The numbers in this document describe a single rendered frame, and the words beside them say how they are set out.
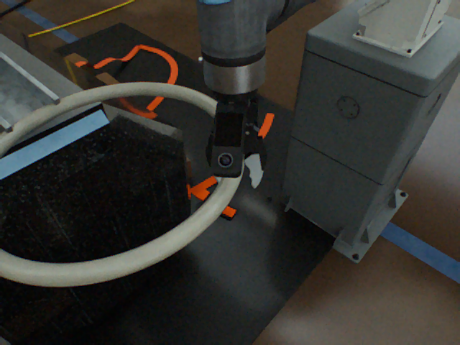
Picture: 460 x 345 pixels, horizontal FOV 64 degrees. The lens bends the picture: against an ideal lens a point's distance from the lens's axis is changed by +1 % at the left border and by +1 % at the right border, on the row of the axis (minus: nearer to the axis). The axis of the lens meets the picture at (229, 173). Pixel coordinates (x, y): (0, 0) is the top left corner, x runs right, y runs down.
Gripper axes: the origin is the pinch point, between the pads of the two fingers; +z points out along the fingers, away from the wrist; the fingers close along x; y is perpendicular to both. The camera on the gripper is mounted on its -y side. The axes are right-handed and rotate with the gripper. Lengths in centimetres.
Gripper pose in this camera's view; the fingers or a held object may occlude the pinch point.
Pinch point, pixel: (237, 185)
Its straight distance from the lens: 66.6
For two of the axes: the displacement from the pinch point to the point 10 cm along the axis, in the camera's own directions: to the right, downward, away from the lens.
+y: 1.0, -7.0, 7.1
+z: 0.5, 7.2, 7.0
